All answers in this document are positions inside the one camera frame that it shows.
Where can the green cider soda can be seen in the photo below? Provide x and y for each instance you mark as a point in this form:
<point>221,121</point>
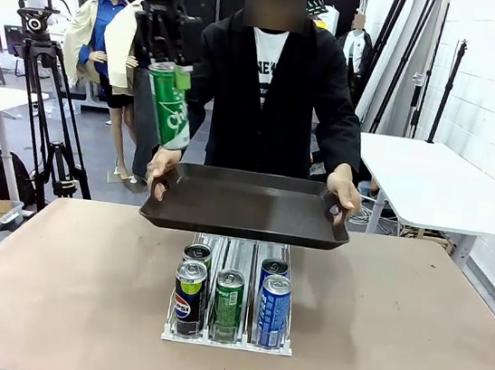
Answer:
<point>172,111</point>
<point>227,307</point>

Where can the black serving tray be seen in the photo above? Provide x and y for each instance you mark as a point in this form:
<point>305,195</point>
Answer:
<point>244,207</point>

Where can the blue Pocari Sweat can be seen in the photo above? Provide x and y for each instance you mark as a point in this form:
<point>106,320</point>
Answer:
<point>274,267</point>
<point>273,314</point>

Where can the person's right forearm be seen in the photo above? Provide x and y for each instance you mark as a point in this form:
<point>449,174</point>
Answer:
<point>196,128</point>

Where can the person's left forearm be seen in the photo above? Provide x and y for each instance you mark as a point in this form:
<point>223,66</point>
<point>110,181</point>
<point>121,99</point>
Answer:
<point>346,148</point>

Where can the person in black cardigan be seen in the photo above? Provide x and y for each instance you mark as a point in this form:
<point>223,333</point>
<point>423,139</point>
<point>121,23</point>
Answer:
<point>231,101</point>

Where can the person's right hand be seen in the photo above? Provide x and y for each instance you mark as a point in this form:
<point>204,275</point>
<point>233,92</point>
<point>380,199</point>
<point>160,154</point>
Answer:
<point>161,166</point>

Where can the person's left hand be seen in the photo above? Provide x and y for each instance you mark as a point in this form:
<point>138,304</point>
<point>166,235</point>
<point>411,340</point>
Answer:
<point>343,186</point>

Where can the mannequin with cream jacket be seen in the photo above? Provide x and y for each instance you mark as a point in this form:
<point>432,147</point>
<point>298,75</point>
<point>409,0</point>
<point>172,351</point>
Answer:
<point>121,54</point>

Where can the mannequin in blue shirt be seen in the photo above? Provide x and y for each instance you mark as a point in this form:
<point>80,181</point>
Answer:
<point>102,20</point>

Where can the large white table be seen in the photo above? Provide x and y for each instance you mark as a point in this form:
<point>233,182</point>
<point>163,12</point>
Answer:
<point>430,182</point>

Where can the black light stand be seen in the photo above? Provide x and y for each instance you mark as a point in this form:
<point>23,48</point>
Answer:
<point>447,92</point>

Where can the thin stand with white clamp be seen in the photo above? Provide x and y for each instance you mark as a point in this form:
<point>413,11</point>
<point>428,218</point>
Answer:
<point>421,103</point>

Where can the patterned bucket hat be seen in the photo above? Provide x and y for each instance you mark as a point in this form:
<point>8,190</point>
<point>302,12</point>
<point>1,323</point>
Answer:
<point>319,4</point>

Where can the mannequin in yellow hoodie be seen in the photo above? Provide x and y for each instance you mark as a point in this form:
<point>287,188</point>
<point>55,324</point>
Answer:
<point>325,24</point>

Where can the black stand pole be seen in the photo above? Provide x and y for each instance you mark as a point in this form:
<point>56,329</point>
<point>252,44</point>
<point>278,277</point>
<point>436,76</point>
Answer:
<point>388,30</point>
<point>407,55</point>

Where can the leaning white board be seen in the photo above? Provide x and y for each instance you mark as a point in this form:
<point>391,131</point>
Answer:
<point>385,75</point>

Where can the mannequin in white jacket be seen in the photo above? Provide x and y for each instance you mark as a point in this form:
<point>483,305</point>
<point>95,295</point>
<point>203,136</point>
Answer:
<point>354,48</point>

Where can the black Pepsi can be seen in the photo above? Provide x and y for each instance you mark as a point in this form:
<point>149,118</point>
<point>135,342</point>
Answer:
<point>189,300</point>
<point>197,253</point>

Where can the white clear can dispenser rack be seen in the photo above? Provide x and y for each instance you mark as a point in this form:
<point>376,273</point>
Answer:
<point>226,344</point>

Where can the black camera tripod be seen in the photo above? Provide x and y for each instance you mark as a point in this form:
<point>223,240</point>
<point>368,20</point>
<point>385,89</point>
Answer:
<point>41,50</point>

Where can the dark mannequin base plate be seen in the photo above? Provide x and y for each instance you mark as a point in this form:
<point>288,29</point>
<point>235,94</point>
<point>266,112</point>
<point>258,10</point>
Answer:
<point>131,185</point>

